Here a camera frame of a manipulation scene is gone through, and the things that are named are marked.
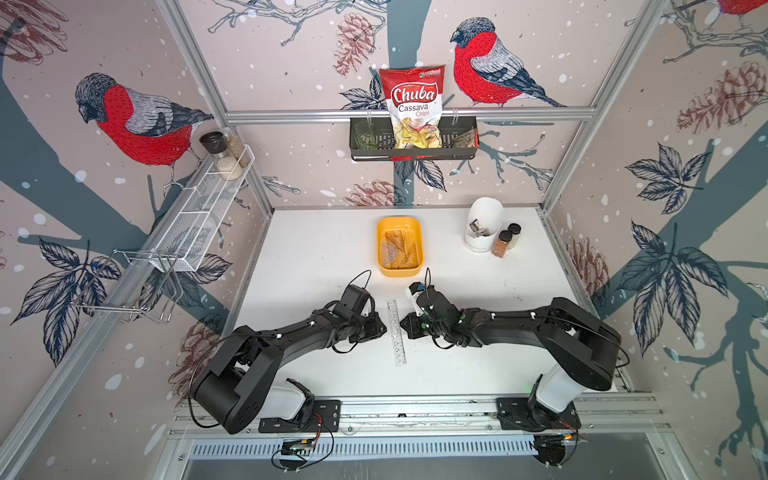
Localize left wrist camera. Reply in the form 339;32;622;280
332;284;376;318

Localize white wire shelf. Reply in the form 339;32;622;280
149;146;255;272

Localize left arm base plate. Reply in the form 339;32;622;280
258;399;342;434

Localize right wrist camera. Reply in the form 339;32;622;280
408;282;452;316

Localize wire cup hanger rack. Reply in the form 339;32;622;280
70;249;184;325

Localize metal clips in cup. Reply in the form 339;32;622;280
468;219;490;239

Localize white utensil holder cup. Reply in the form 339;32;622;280
463;197;504;253

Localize brown spice jar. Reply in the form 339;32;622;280
491;230;514;258

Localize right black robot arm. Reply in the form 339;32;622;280
400;293;621;415

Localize glass spice jar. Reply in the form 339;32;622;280
221;127;249;167

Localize black hanging basket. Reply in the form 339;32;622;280
349;117;479;161

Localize clear shape stencil ruler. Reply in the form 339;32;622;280
387;299;407;366

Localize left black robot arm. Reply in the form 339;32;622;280
188;307;387;434

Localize pink triangle set square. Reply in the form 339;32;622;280
392;230;419;270

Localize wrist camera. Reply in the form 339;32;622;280
332;284;376;318
408;282;452;316

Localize yellow plastic storage box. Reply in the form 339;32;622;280
376;216;425;278

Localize black lid grinder jar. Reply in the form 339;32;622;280
199;131;230;160

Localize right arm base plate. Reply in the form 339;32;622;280
495;395;581;433

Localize red Chuba chips bag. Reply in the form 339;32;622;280
379;66;445;149

